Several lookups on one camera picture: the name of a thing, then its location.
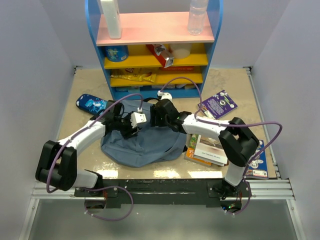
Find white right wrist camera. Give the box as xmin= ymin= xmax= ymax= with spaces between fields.
xmin=157 ymin=90 xmax=173 ymax=101

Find clear plastic water bottle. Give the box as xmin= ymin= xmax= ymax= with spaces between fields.
xmin=187 ymin=0 xmax=209 ymax=36

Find blue cartoon pencil case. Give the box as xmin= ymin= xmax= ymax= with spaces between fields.
xmin=75 ymin=93 xmax=107 ymax=115

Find blue cartoon cover book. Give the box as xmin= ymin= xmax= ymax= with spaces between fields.
xmin=245 ymin=151 xmax=269 ymax=180

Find aluminium front frame rail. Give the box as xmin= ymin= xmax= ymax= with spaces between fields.
xmin=31 ymin=178 xmax=295 ymax=200

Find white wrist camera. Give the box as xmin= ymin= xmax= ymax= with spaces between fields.
xmin=157 ymin=90 xmax=173 ymax=101
xmin=130 ymin=112 xmax=147 ymax=128

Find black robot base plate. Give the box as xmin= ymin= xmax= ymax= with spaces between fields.
xmin=74 ymin=178 xmax=251 ymax=209

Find yellow chips bag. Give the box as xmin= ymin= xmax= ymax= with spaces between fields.
xmin=110 ymin=67 xmax=159 ymax=83

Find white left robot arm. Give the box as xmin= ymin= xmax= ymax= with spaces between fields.
xmin=35 ymin=100 xmax=147 ymax=196

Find orange treehouse book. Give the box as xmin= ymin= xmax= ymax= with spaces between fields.
xmin=184 ymin=134 xmax=212 ymax=167

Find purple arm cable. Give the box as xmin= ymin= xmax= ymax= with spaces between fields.
xmin=46 ymin=93 xmax=144 ymax=221
xmin=159 ymin=76 xmax=284 ymax=216

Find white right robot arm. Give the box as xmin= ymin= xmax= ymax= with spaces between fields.
xmin=150 ymin=99 xmax=259 ymax=197

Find blue cylindrical snack can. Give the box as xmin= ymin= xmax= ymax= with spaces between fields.
xmin=104 ymin=45 xmax=129 ymax=62

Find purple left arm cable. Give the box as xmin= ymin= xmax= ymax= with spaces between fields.
xmin=46 ymin=93 xmax=144 ymax=221

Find translucent white plastic cup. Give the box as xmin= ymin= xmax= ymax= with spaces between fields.
xmin=169 ymin=43 xmax=192 ymax=59

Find white rectangular bottle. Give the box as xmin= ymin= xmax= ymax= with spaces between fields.
xmin=100 ymin=0 xmax=122 ymax=39

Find blue-grey fabric backpack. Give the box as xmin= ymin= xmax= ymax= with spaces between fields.
xmin=100 ymin=99 xmax=187 ymax=168

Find white items on bottom shelf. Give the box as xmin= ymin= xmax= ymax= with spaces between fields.
xmin=114 ymin=83 xmax=196 ymax=93

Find white coffee cover book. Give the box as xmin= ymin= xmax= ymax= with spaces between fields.
xmin=194 ymin=135 xmax=229 ymax=167

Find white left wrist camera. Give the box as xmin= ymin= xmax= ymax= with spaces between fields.
xmin=130 ymin=112 xmax=147 ymax=128

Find blue wooden shelf unit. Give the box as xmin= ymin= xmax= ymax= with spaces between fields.
xmin=84 ymin=0 xmax=223 ymax=100

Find flat red box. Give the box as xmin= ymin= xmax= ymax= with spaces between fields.
xmin=159 ymin=66 xmax=195 ymax=72

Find purple book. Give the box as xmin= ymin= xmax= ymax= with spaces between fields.
xmin=198 ymin=90 xmax=238 ymax=120

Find red and silver snack box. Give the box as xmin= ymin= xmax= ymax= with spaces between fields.
xmin=146 ymin=44 xmax=175 ymax=68

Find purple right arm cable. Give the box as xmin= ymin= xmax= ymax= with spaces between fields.
xmin=159 ymin=76 xmax=284 ymax=216

